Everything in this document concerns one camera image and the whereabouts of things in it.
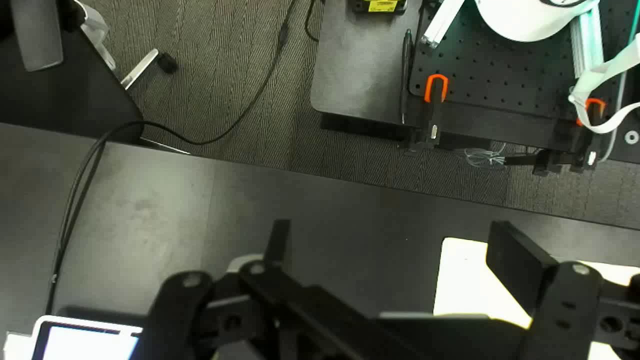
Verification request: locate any short black cable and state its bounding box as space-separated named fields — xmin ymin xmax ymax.
xmin=302 ymin=0 xmax=324 ymax=43

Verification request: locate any white tangled thread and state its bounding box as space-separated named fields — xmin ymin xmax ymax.
xmin=465 ymin=145 xmax=508 ymax=168

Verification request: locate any white framed tablet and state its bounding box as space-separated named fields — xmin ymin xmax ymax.
xmin=31 ymin=314 xmax=147 ymax=360

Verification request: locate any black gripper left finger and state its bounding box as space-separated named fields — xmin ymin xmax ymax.
xmin=143 ymin=218 xmax=317 ymax=360

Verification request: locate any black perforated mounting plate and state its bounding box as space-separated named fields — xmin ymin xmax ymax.
xmin=403 ymin=0 xmax=640 ymax=166

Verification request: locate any dark grey stand platform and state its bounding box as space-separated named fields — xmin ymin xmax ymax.
xmin=308 ymin=0 xmax=429 ymax=132

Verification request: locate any orange handled clamp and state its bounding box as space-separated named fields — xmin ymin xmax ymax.
xmin=418 ymin=69 xmax=453 ymax=145
xmin=577 ymin=95 xmax=610 ymax=168

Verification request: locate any white teal flat bar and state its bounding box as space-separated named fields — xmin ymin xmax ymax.
xmin=423 ymin=0 xmax=465 ymax=50

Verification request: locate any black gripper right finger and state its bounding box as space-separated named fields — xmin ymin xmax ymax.
xmin=486 ymin=220 xmax=640 ymax=360

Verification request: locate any yellow black device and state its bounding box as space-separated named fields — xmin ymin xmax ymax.
xmin=347 ymin=0 xmax=408 ymax=16

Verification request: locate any black tablet cable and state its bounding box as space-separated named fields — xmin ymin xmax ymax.
xmin=46 ymin=0 xmax=299 ymax=315

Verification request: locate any yellow towel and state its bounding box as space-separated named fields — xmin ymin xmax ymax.
xmin=378 ymin=235 xmax=640 ymax=360

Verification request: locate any office chair with silver base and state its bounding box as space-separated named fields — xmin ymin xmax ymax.
xmin=0 ymin=0 xmax=180 ymax=145

